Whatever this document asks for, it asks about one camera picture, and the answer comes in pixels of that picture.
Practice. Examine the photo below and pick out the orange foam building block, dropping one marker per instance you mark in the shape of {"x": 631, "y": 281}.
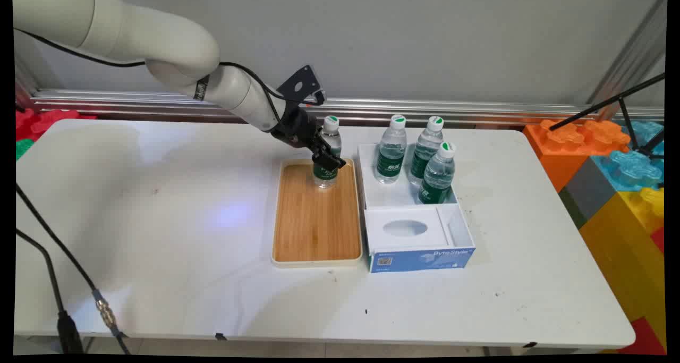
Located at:
{"x": 563, "y": 150}

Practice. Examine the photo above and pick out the slanted aluminium post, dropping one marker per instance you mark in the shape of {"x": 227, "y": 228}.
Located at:
{"x": 632, "y": 49}

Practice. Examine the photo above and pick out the bamboo tray with white rim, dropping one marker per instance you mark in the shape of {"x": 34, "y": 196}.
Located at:
{"x": 316, "y": 219}

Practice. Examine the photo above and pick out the water bottle with script label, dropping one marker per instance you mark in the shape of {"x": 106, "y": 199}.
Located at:
{"x": 325, "y": 177}

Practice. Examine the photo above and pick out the large red foam block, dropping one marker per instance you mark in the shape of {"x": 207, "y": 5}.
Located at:
{"x": 645, "y": 339}

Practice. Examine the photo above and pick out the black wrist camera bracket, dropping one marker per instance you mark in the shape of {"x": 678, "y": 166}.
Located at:
{"x": 300, "y": 84}

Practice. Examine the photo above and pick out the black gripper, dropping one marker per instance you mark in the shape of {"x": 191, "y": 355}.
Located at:
{"x": 295, "y": 125}

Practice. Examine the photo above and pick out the grey foam building block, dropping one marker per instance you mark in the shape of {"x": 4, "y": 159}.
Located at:
{"x": 587, "y": 190}

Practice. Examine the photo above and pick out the green foam block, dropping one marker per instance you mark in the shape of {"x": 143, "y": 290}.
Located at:
{"x": 23, "y": 148}

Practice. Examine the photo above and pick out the horizontal aluminium rail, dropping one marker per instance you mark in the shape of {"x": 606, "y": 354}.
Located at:
{"x": 478, "y": 109}

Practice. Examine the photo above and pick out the red foam puzzle block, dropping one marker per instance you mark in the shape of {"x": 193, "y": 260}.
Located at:
{"x": 42, "y": 121}

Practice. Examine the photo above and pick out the light blue foam building block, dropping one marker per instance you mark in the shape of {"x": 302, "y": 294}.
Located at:
{"x": 632, "y": 169}
{"x": 645, "y": 132}

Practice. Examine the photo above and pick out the colourful giant building blocks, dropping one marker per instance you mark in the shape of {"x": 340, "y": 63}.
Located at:
{"x": 627, "y": 251}

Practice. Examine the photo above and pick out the black tripod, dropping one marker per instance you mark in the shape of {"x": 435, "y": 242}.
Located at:
{"x": 627, "y": 118}

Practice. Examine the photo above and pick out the blue and white cardboard box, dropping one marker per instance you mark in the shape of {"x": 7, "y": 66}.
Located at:
{"x": 414, "y": 230}

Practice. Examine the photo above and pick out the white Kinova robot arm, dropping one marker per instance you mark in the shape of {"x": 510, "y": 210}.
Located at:
{"x": 133, "y": 33}

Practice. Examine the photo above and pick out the water bottle with green label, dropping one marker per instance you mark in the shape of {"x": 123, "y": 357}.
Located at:
{"x": 425, "y": 153}
{"x": 436, "y": 185}
{"x": 391, "y": 158}

